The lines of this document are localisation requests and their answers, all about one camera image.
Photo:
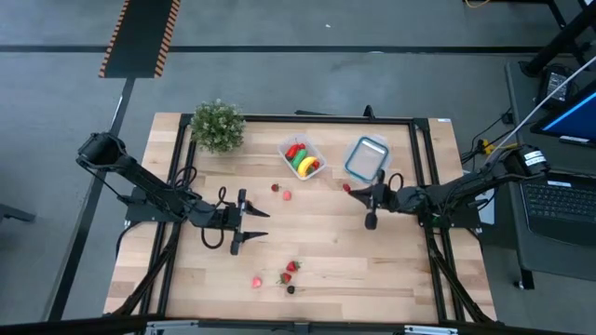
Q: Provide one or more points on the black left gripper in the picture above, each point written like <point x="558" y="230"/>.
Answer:
<point x="228" y="218"/>

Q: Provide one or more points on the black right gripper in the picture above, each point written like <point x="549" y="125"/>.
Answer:
<point x="400" y="200"/>

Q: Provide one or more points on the long-stemmed red toy cherry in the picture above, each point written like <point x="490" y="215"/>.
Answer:
<point x="346" y="187"/>

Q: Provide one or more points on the long-stemmed red toy strawberry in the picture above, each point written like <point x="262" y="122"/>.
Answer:
<point x="275" y="187"/>

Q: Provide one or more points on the pink toy peach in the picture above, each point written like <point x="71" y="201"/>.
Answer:
<point x="256" y="282"/>
<point x="287" y="195"/>

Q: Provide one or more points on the leafy red toy strawberry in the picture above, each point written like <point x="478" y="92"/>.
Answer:
<point x="315" y="164"/>

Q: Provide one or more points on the yellow toy banana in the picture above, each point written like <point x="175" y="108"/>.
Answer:
<point x="306" y="166"/>

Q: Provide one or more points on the green toy pepper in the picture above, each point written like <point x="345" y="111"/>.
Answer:
<point x="299" y="158"/>

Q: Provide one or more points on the red toy pepper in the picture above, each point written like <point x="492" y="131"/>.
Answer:
<point x="292" y="151"/>

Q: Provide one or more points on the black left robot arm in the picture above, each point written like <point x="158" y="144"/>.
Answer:
<point x="149" y="185"/>

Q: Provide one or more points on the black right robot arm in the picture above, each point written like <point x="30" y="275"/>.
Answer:
<point x="465" y="185"/>

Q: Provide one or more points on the blue-rimmed clear container lid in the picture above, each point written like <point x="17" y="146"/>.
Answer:
<point x="365" y="156"/>

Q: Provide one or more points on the clear plastic food container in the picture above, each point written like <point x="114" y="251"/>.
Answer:
<point x="316" y="151"/>

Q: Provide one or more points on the dark toy blackberry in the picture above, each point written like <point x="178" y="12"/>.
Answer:
<point x="290" y="289"/>

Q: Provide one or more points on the green artificial potted plant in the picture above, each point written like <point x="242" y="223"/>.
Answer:
<point x="217" y="126"/>

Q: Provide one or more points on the white paper sheet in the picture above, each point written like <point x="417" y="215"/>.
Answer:
<point x="489" y="215"/>

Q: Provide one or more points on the yellow power plug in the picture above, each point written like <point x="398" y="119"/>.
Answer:
<point x="487" y="147"/>

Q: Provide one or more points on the silver aluminium extrusion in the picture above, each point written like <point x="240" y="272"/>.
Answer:
<point x="172" y="326"/>
<point x="430" y="330"/>

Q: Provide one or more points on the grey desk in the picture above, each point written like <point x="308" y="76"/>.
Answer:
<point x="549" y="260"/>

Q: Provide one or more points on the black laptop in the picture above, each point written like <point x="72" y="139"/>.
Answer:
<point x="568" y="218"/>

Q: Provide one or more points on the black crossbar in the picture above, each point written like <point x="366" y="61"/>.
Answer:
<point x="70" y="328"/>

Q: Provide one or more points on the black power adapter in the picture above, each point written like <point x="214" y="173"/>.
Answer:
<point x="554" y="88"/>

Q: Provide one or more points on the black hazard-striped floor mat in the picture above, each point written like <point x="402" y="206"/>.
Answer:
<point x="139" y="37"/>

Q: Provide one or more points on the blue-lit computer screen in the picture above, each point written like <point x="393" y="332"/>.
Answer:
<point x="572" y="121"/>

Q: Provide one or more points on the black furniture foot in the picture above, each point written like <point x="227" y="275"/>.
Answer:
<point x="14" y="213"/>

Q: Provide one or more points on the black metal pole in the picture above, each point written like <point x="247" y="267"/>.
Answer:
<point x="559" y="42"/>

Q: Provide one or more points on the black metal table frame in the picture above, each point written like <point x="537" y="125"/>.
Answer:
<point x="326" y="119"/>

